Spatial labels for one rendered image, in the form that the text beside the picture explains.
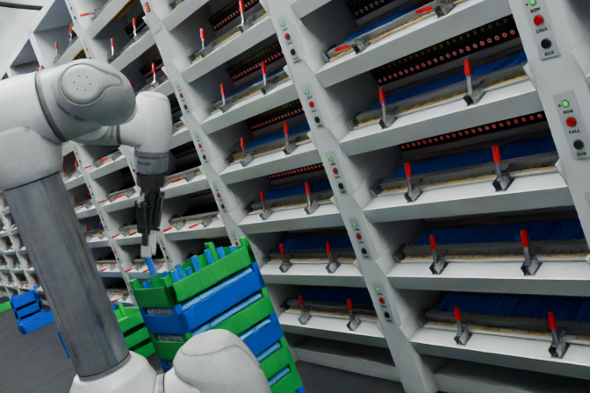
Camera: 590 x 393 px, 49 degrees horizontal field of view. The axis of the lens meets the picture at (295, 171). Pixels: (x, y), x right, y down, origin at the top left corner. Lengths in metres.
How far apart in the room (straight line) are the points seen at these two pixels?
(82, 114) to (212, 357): 0.49
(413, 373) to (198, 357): 0.80
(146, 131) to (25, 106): 0.59
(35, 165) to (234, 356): 0.49
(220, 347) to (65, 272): 0.31
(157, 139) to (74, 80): 0.62
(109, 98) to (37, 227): 0.26
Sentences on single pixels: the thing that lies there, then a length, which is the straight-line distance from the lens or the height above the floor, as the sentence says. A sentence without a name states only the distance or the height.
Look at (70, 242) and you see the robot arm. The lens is 1.21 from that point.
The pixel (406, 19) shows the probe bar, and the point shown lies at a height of 0.96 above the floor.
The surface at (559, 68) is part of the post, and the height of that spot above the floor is 0.76.
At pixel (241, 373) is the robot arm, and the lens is 1.24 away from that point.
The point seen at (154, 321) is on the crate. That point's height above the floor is 0.44.
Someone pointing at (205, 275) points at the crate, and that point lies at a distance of 1.80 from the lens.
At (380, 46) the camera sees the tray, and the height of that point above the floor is 0.92.
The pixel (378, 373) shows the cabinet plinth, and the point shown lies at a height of 0.02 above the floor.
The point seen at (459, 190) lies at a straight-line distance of 1.49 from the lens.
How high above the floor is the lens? 0.85
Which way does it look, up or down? 5 degrees down
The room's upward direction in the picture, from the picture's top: 20 degrees counter-clockwise
